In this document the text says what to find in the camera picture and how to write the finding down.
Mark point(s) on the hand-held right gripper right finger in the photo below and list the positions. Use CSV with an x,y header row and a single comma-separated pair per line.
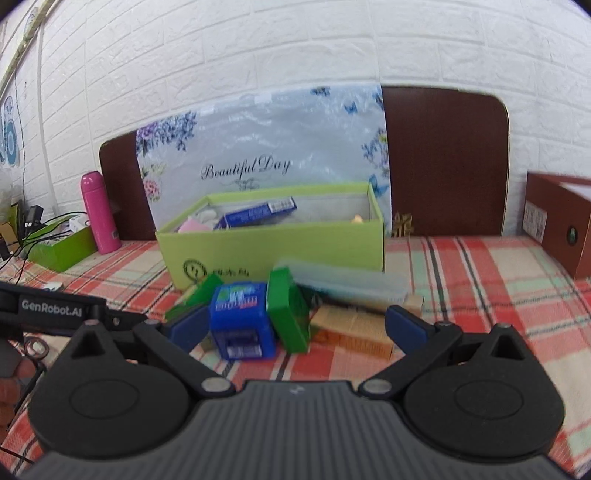
x,y
406,325

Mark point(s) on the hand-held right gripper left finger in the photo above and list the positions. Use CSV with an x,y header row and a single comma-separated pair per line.
x,y
189,328

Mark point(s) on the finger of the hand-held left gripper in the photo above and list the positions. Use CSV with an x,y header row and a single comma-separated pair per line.
x,y
51,307

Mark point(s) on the dark green box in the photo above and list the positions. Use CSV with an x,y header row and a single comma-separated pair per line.
x,y
198,295
286,318

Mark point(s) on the blue cube box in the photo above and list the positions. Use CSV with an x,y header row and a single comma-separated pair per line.
x,y
240,318

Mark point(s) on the translucent plastic tube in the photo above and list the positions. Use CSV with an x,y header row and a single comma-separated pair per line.
x,y
351,284

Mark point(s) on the white pink-cuffed glove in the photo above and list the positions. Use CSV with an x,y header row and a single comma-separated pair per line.
x,y
196,226

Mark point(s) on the large light green cardboard box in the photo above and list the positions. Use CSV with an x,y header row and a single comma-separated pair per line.
x,y
300,249

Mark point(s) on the small green box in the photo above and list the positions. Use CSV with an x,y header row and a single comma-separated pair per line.
x,y
69,251

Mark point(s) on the plaid tablecloth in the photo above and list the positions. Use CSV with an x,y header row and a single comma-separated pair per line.
x,y
485,286

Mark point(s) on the small white box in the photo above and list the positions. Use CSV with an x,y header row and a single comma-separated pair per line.
x,y
79,223

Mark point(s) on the black power adapter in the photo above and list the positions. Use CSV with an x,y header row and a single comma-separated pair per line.
x,y
33,219

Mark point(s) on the pink thermos bottle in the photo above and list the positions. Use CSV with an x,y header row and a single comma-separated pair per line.
x,y
99,217

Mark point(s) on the brown wooden headboard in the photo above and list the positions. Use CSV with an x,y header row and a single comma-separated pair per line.
x,y
443,161

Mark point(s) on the brown cardboard box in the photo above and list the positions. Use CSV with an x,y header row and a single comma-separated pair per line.
x,y
563,221

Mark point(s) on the floral plastic bag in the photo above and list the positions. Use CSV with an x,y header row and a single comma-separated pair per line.
x,y
286,138

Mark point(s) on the blue wall sticker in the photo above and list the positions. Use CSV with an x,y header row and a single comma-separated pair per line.
x,y
9,138

